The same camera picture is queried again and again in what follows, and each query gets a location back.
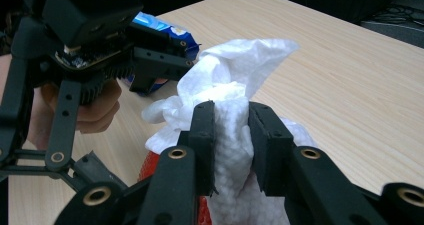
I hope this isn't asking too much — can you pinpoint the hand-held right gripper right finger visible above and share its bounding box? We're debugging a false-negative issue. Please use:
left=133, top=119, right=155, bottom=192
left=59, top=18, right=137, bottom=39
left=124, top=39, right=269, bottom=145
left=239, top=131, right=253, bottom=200
left=248, top=101, right=297, bottom=198

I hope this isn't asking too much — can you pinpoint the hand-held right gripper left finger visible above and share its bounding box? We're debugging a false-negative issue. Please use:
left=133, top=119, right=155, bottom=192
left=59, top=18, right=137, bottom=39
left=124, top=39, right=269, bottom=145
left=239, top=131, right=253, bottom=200
left=178, top=100, right=218, bottom=198

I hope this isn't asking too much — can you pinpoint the blue wet wipes packet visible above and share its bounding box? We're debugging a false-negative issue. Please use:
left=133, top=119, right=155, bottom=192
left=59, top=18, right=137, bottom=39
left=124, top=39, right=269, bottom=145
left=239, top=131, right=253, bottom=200
left=121, top=11, right=201, bottom=97

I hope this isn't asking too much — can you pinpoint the red ball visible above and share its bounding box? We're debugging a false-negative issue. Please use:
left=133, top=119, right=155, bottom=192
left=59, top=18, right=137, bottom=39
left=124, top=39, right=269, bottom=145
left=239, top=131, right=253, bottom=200
left=137, top=150, right=213, bottom=225

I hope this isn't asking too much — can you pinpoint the white wet wipe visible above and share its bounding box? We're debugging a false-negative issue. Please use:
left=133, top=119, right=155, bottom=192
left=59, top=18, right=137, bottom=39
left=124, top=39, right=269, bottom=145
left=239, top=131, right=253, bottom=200
left=141, top=38, right=318, bottom=225

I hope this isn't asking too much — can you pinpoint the black curtain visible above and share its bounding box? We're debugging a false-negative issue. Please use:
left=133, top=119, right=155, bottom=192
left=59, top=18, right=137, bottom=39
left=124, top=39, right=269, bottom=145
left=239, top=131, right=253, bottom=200
left=143, top=0, right=399, bottom=24

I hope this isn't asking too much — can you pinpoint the black floor cable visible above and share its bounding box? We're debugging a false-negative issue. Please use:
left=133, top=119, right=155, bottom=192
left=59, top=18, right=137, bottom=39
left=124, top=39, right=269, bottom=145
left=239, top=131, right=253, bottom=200
left=371, top=3, right=424, bottom=29

